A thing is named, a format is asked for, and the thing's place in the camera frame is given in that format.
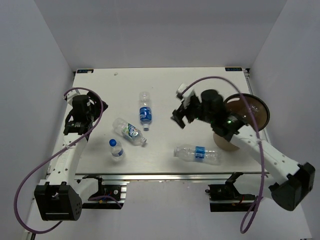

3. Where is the right blue logo sticker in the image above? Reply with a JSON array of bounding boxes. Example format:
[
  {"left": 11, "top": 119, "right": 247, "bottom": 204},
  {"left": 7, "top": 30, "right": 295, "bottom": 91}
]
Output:
[{"left": 225, "top": 67, "right": 243, "bottom": 72}]

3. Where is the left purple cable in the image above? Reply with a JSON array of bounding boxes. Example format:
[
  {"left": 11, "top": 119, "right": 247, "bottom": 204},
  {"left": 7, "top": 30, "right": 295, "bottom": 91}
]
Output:
[{"left": 13, "top": 87, "right": 104, "bottom": 235}]

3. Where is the aluminium right side rail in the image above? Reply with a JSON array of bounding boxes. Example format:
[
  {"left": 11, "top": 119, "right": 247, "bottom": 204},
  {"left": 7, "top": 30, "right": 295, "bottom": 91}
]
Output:
[{"left": 243, "top": 68, "right": 270, "bottom": 142}]

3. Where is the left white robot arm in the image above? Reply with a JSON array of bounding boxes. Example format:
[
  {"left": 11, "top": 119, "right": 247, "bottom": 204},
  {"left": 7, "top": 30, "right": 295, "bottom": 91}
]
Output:
[{"left": 34, "top": 90, "right": 108, "bottom": 221}]

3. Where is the blue logo sticker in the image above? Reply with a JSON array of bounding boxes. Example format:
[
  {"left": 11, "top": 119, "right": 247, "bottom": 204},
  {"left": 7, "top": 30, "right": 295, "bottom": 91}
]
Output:
[
  {"left": 76, "top": 69, "right": 94, "bottom": 74},
  {"left": 225, "top": 67, "right": 243, "bottom": 72}
]

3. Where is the brown cylindrical bin black rim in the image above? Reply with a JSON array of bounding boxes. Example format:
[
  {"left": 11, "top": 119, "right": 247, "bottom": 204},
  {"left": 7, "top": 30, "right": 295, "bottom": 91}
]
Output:
[{"left": 213, "top": 93, "right": 270, "bottom": 152}]

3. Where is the clear bottle light blue label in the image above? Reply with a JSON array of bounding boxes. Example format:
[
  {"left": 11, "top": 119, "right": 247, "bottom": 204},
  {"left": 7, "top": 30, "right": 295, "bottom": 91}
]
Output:
[{"left": 173, "top": 144, "right": 222, "bottom": 166}]

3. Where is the aluminium front table rail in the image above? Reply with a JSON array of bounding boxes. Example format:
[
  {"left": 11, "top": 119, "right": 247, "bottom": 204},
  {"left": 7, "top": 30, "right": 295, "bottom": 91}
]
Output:
[{"left": 74, "top": 172, "right": 271, "bottom": 184}]

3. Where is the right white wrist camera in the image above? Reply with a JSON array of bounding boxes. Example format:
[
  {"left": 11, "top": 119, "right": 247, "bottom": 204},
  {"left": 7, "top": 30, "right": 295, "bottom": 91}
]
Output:
[{"left": 176, "top": 83, "right": 195, "bottom": 109}]

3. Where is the clear bottle dark blue label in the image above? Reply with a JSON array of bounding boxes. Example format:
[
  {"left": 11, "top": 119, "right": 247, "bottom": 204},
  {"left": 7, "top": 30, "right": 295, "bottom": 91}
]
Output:
[{"left": 139, "top": 91, "right": 153, "bottom": 131}]

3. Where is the left blue logo sticker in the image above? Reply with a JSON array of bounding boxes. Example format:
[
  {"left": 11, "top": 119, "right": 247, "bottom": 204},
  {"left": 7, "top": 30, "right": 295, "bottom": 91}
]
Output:
[{"left": 76, "top": 69, "right": 94, "bottom": 74}]

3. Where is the clear bottle green white label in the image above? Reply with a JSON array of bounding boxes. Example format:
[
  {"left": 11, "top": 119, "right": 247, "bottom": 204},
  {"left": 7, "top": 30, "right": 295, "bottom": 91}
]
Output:
[{"left": 112, "top": 117, "right": 147, "bottom": 146}]

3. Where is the small bottle blue cap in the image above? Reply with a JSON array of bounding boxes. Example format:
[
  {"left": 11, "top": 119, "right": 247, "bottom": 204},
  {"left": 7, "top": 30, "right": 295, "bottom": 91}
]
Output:
[{"left": 109, "top": 138, "right": 124, "bottom": 162}]

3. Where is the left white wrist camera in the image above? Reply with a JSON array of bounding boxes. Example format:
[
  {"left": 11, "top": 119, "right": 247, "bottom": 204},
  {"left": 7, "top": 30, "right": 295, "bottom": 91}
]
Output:
[{"left": 63, "top": 89, "right": 80, "bottom": 105}]

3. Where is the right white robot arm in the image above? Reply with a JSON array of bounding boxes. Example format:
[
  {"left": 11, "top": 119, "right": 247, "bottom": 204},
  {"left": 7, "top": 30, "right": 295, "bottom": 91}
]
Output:
[{"left": 171, "top": 89, "right": 316, "bottom": 211}]

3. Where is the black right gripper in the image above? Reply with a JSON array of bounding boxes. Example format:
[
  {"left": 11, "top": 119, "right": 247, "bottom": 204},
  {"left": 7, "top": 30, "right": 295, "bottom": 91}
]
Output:
[{"left": 171, "top": 95, "right": 214, "bottom": 129}]

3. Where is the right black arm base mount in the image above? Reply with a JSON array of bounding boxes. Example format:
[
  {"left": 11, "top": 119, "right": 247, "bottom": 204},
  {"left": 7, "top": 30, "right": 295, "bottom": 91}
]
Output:
[{"left": 205, "top": 172, "right": 256, "bottom": 213}]

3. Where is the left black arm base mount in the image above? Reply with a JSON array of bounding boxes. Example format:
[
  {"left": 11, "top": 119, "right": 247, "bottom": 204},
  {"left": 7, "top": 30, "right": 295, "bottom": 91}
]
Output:
[{"left": 75, "top": 174, "right": 127, "bottom": 210}]

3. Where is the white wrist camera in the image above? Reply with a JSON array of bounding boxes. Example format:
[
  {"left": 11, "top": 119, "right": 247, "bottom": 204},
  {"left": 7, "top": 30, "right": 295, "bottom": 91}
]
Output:
[
  {"left": 176, "top": 83, "right": 195, "bottom": 109},
  {"left": 63, "top": 89, "right": 80, "bottom": 105}
]

